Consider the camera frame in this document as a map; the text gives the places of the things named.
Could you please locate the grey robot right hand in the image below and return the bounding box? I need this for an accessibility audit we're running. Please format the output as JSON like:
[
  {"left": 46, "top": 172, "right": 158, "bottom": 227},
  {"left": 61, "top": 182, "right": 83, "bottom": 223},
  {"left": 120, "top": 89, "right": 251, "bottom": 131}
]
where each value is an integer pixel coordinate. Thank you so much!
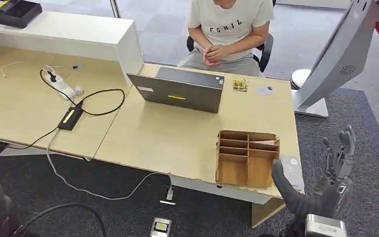
[{"left": 271, "top": 125, "right": 357, "bottom": 220}]

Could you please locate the person's left hand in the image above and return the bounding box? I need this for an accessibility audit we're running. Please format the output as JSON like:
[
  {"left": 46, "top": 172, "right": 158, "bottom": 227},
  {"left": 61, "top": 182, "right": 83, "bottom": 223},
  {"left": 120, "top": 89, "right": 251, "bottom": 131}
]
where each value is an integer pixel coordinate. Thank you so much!
[{"left": 206, "top": 44, "right": 232, "bottom": 63}]

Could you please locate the person's right hand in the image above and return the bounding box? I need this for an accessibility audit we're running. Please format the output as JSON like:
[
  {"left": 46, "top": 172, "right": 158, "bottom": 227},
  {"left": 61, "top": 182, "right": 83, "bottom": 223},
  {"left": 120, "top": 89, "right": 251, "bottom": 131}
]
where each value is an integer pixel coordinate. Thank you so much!
[{"left": 202, "top": 45, "right": 221, "bottom": 67}]

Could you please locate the white plastic card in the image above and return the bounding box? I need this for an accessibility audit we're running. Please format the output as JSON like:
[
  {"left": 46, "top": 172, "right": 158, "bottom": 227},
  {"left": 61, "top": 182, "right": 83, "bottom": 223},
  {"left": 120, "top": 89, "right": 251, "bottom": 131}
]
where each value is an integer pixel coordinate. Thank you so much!
[{"left": 256, "top": 85, "right": 274, "bottom": 97}]

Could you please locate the person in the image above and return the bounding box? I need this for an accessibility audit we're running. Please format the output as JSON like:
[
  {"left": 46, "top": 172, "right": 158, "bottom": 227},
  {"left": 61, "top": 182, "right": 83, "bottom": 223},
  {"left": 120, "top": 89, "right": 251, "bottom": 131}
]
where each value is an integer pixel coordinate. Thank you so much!
[{"left": 178, "top": 0, "right": 275, "bottom": 78}]

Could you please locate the grey laptop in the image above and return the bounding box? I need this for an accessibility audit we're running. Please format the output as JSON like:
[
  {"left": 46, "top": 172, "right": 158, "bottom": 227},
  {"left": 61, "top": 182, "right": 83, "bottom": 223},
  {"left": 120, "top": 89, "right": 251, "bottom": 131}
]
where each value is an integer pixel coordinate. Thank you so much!
[{"left": 126, "top": 66, "right": 226, "bottom": 115}]

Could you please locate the black office chair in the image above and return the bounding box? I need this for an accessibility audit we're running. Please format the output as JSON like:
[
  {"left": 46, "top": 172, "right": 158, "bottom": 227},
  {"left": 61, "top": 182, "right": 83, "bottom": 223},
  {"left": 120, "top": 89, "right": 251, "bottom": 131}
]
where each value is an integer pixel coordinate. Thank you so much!
[{"left": 186, "top": 33, "right": 275, "bottom": 74}]

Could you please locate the wooden desk leg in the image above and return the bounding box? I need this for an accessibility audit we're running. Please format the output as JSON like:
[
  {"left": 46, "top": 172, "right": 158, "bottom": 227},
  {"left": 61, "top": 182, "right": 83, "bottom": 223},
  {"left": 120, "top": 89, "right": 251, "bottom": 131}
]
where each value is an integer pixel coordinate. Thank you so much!
[{"left": 250, "top": 197, "right": 287, "bottom": 229}]

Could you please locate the white round base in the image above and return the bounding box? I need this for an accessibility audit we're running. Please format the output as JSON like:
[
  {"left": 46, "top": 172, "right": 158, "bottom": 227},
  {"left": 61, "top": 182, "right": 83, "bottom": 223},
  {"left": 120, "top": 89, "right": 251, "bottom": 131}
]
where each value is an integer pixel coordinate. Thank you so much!
[{"left": 290, "top": 69, "right": 313, "bottom": 90}]

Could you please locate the wooden compartment box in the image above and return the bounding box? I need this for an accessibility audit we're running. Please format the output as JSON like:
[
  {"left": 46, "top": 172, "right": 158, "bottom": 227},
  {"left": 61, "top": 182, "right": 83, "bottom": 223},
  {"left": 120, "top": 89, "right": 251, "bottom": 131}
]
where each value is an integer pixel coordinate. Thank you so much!
[{"left": 215, "top": 130, "right": 281, "bottom": 189}]

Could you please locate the metal pole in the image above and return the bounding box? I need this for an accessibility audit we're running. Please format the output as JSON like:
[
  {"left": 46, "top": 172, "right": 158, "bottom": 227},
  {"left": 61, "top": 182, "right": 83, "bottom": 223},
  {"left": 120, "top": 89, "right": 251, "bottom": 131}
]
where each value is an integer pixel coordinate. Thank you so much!
[{"left": 109, "top": 0, "right": 121, "bottom": 19}]

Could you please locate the grey kiosk stand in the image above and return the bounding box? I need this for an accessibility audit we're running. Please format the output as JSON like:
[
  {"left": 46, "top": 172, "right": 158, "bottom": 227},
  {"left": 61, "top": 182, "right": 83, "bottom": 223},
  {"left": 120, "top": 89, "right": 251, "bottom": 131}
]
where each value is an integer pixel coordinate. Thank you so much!
[{"left": 292, "top": 0, "right": 379, "bottom": 119}]

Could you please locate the white counter block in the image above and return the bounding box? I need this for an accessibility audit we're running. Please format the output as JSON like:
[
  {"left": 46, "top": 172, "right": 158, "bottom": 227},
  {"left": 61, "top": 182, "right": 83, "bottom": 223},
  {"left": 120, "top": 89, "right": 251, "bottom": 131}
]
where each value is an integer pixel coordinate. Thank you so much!
[{"left": 0, "top": 9, "right": 145, "bottom": 88}]

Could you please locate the white power strip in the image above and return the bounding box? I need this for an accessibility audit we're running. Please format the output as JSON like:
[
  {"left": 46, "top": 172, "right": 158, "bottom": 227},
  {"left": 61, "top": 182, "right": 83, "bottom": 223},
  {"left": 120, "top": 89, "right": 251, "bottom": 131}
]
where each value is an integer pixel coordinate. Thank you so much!
[{"left": 43, "top": 71, "right": 84, "bottom": 101}]

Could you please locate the black power adapter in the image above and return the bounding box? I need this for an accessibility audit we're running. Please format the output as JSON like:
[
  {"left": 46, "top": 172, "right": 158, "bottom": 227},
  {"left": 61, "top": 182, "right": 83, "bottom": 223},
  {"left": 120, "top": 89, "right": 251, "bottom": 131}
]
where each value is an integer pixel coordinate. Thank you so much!
[{"left": 57, "top": 102, "right": 84, "bottom": 132}]

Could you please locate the small silver floor device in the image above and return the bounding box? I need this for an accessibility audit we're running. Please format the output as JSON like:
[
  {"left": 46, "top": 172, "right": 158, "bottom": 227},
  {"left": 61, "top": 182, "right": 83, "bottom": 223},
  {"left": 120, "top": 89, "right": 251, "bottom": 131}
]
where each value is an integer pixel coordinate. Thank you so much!
[{"left": 150, "top": 217, "right": 173, "bottom": 237}]

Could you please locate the black tray device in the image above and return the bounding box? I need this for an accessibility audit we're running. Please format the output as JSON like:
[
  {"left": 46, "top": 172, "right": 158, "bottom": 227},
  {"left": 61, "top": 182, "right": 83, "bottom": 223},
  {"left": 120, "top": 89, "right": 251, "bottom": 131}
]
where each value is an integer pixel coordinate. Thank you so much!
[{"left": 0, "top": 0, "right": 43, "bottom": 30}]

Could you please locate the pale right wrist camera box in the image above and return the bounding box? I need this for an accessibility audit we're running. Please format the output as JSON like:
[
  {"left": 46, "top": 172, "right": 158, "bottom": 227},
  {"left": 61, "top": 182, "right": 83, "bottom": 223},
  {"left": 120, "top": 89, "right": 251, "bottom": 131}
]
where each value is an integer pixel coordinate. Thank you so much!
[{"left": 304, "top": 214, "right": 348, "bottom": 237}]

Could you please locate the black mains cable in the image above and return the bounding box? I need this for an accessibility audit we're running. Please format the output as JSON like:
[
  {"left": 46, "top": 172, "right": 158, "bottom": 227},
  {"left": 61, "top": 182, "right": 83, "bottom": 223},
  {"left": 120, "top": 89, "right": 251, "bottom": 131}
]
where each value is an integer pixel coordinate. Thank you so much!
[{"left": 39, "top": 69, "right": 126, "bottom": 117}]

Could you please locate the white cable with plug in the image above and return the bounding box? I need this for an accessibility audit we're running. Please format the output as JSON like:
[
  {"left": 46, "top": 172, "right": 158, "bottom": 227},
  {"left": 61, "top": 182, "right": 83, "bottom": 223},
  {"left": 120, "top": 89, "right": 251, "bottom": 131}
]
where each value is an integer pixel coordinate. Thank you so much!
[{"left": 45, "top": 129, "right": 174, "bottom": 201}]

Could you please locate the thin black adapter cable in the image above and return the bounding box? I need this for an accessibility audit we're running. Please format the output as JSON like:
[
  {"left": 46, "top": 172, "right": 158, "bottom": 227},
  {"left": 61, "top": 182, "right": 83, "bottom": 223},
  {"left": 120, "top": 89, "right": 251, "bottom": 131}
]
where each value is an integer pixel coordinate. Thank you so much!
[{"left": 4, "top": 127, "right": 60, "bottom": 151}]

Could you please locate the thick black floor cable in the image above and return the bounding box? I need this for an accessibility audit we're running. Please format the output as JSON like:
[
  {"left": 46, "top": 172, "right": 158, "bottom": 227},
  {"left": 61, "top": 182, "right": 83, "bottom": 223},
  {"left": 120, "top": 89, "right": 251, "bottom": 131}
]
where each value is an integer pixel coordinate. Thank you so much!
[{"left": 14, "top": 202, "right": 107, "bottom": 237}]

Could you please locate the thin white wire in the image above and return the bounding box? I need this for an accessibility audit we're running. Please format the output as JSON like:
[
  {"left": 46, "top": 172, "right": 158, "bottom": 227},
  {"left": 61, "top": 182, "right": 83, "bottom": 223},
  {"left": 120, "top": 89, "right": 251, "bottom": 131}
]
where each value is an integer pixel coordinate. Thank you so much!
[{"left": 0, "top": 61, "right": 70, "bottom": 79}]

